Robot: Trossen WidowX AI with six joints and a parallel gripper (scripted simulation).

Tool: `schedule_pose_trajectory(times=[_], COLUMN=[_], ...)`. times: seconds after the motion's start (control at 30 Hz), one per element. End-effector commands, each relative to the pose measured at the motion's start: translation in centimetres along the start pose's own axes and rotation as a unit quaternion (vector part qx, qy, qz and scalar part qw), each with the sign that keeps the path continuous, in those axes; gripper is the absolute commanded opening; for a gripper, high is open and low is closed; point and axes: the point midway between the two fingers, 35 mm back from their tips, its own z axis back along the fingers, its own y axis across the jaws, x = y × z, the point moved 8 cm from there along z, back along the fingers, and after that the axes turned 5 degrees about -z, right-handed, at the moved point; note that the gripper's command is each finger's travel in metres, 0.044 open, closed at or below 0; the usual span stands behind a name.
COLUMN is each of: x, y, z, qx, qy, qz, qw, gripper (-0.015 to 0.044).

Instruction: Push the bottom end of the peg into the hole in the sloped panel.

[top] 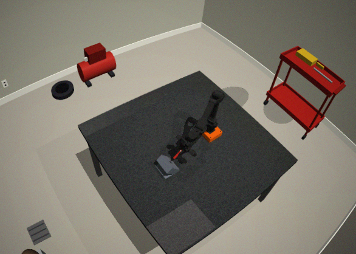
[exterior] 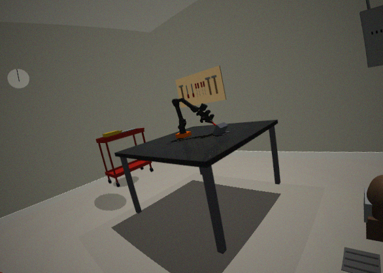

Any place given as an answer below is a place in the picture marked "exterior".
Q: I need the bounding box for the grey sloped panel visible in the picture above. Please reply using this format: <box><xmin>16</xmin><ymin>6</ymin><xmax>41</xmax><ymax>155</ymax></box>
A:
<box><xmin>213</xmin><ymin>122</ymin><xmax>230</xmax><ymax>135</ymax></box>

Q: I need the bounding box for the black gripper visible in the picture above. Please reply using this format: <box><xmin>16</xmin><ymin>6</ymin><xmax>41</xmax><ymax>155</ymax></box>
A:
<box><xmin>200</xmin><ymin>112</ymin><xmax>214</xmax><ymax>123</ymax></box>

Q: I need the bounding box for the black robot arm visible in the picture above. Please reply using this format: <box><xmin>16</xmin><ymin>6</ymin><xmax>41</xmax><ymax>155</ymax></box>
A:
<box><xmin>172</xmin><ymin>98</ymin><xmax>210</xmax><ymax>134</ymax></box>

